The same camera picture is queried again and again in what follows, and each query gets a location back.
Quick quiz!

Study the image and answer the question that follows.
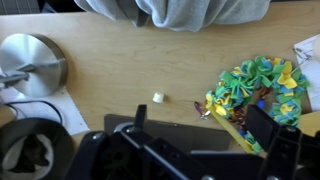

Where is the small white cube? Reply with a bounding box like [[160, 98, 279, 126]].
[[152, 91, 166, 104]]

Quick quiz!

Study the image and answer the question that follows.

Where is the black laptop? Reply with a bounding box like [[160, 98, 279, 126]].
[[103, 113, 234, 155]]

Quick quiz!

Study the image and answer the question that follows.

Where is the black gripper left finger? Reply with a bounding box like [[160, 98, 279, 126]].
[[134, 104, 148, 130]]

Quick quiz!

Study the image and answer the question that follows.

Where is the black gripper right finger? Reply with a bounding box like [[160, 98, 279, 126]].
[[245, 104, 282, 152]]

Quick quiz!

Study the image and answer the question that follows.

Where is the yellow flat strip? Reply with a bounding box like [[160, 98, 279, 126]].
[[207, 105, 255, 154]]

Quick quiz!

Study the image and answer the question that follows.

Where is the metal wire clip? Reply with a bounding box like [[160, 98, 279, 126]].
[[292, 47, 313, 74]]

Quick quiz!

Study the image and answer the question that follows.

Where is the white towel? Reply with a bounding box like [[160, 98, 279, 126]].
[[73, 0, 272, 33]]

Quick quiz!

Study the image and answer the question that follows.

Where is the green yellow blue fleece toy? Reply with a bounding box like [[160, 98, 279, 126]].
[[205, 55, 310, 154]]

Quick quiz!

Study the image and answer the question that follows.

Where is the silver desk lamp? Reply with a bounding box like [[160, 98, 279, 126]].
[[0, 32, 69, 99]]

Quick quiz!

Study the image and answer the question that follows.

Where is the white paper with serrated edge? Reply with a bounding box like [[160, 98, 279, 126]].
[[0, 86, 91, 136]]

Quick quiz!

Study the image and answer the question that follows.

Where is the black lamp cable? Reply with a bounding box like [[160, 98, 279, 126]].
[[3, 99, 64, 126]]

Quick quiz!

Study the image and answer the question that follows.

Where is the white paper sheet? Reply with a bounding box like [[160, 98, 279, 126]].
[[293, 33, 320, 113]]

